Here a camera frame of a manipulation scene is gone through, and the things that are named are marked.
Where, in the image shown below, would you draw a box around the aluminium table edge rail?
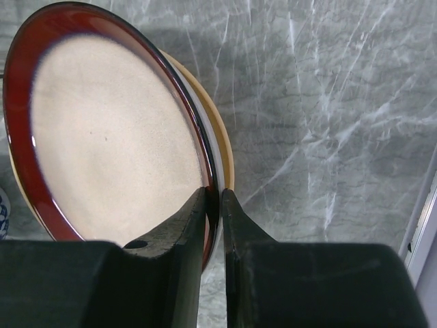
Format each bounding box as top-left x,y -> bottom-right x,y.
399,168 -> 436,287

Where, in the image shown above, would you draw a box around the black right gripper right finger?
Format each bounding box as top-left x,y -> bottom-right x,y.
222,189 -> 427,327

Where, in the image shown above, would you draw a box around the red rimmed cream plate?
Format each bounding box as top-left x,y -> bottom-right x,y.
3,2 -> 224,263

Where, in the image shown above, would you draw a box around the stacked patterned ceramic bowls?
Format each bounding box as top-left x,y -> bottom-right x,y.
0,189 -> 11,240

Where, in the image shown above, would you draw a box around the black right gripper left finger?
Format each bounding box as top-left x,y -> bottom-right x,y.
1,188 -> 207,327

